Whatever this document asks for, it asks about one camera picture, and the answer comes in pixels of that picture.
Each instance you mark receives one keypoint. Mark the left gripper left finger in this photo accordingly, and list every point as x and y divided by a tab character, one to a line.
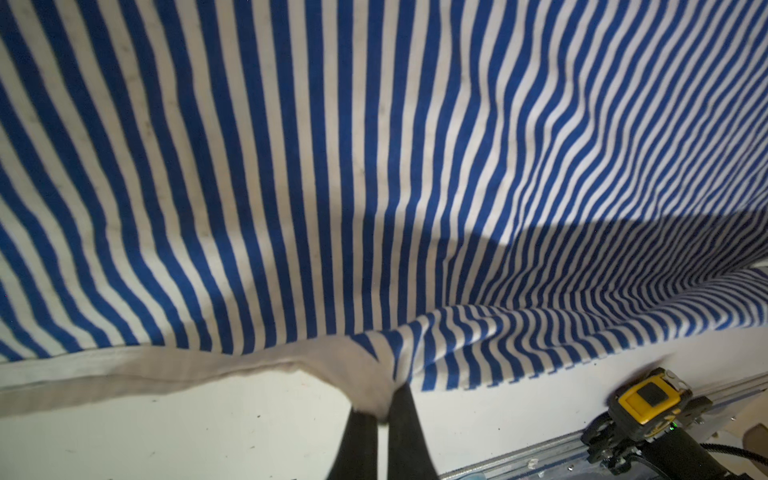
357	456

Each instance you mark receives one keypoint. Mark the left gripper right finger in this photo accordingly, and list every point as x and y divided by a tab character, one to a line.
408	455

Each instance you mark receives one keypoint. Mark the blue white striped tank top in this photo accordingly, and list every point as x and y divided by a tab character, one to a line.
446	193

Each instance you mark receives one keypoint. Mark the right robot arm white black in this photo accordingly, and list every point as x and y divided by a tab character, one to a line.
674	454

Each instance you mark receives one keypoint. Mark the aluminium front rail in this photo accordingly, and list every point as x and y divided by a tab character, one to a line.
566	457

